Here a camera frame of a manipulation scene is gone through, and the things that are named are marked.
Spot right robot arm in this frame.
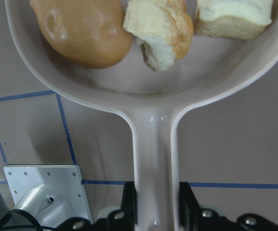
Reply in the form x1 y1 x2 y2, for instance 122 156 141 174
0 165 200 231

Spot round brown bread bun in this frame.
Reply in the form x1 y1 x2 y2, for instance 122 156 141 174
30 0 132 69

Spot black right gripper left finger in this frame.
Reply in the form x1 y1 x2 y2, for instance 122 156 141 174
120 181 137 217

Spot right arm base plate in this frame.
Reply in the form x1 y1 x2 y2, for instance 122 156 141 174
3 165 94 227

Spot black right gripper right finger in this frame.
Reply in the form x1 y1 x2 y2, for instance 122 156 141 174
179 182 200 217

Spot white plastic dustpan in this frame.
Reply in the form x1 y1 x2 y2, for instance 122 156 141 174
5 0 278 231

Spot yellow bread chunk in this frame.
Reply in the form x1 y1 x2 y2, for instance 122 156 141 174
195 0 273 39
123 0 194 72

